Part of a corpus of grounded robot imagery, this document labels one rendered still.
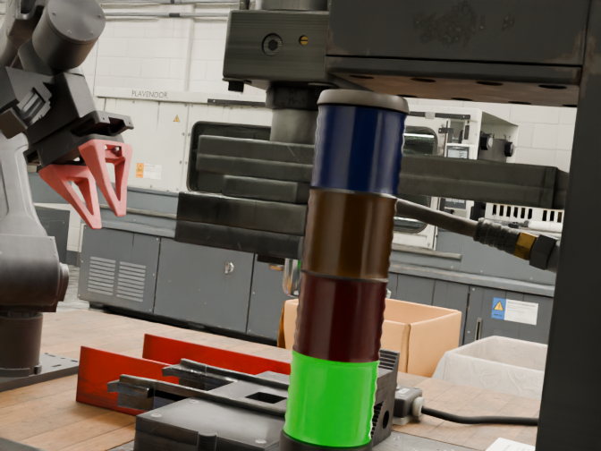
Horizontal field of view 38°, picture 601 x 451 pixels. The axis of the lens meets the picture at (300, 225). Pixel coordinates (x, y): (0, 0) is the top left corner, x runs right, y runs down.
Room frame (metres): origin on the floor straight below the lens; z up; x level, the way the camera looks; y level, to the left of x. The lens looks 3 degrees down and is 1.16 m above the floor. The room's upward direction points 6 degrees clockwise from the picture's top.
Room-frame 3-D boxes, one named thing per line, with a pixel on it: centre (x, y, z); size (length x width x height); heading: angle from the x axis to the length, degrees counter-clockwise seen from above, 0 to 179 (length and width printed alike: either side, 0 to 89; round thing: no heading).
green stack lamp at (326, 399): (0.37, -0.02, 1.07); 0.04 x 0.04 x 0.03
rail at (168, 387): (0.65, 0.04, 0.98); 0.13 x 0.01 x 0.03; 65
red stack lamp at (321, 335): (0.37, -0.02, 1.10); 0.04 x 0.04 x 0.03
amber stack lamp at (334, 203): (0.37, -0.02, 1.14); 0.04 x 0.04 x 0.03
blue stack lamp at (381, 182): (0.37, -0.02, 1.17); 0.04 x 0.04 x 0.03
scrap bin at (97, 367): (0.91, 0.08, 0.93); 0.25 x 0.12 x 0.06; 65
